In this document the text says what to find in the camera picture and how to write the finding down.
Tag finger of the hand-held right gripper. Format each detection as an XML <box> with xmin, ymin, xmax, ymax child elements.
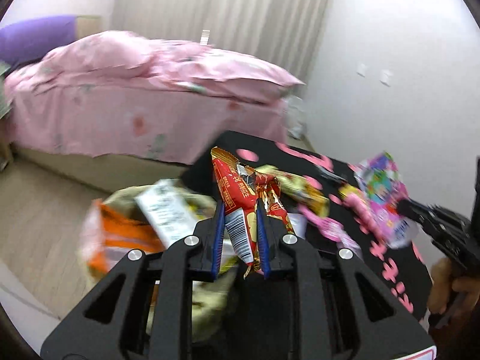
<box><xmin>398</xmin><ymin>199</ymin><xmax>456</xmax><ymax>226</ymax></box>
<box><xmin>400</xmin><ymin>213</ymin><xmax>447</xmax><ymax>242</ymax></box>

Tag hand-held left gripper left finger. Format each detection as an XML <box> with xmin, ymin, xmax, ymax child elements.
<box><xmin>39</xmin><ymin>199</ymin><xmax>226</xmax><ymax>360</ymax></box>

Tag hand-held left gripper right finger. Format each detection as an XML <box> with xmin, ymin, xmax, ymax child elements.
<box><xmin>256</xmin><ymin>199</ymin><xmax>437</xmax><ymax>360</ymax></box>

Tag red barcode snack wrapper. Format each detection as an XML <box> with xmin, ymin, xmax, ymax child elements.
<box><xmin>211</xmin><ymin>146</ymin><xmax>260</xmax><ymax>268</ymax></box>

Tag colourful pink snack packet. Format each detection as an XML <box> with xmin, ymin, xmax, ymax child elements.
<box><xmin>349</xmin><ymin>152</ymin><xmax>419</xmax><ymax>250</ymax></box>

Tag pink candy packet strip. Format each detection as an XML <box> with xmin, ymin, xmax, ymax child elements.
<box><xmin>300</xmin><ymin>206</ymin><xmax>347</xmax><ymax>241</ymax></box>

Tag yellow snack wrapper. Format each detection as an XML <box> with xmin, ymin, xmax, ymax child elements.
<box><xmin>262</xmin><ymin>165</ymin><xmax>331</xmax><ymax>218</ymax></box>

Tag trash bin with yellow bag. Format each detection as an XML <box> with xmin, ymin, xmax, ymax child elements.
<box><xmin>80</xmin><ymin>180</ymin><xmax>241</xmax><ymax>342</ymax></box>

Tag person's right hand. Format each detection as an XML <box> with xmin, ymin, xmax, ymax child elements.
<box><xmin>427</xmin><ymin>258</ymin><xmax>480</xmax><ymax>314</ymax></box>

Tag black tablecloth with pink print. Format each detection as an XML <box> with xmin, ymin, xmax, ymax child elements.
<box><xmin>180</xmin><ymin>130</ymin><xmax>437</xmax><ymax>360</ymax></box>

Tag white plastic bag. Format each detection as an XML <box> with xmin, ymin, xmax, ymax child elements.
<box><xmin>287</xmin><ymin>95</ymin><xmax>306</xmax><ymax>139</ymax></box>

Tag pink floral bed sheet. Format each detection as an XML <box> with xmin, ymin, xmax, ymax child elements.
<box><xmin>4</xmin><ymin>71</ymin><xmax>294</xmax><ymax>166</ymax></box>

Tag pink floral pillow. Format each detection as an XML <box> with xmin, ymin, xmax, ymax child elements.
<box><xmin>187</xmin><ymin>50</ymin><xmax>306</xmax><ymax>104</ymax></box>

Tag pink floral duvet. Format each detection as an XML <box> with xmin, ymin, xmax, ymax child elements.
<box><xmin>41</xmin><ymin>30</ymin><xmax>218</xmax><ymax>83</ymax></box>

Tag white pleated curtain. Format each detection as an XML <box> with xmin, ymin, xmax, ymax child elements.
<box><xmin>112</xmin><ymin>0</ymin><xmax>335</xmax><ymax>80</ymax></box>

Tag purple pillow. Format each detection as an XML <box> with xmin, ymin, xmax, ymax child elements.
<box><xmin>0</xmin><ymin>15</ymin><xmax>78</xmax><ymax>69</ymax></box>

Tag beige bed frame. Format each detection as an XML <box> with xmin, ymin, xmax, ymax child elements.
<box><xmin>11</xmin><ymin>15</ymin><xmax>188</xmax><ymax>196</ymax></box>

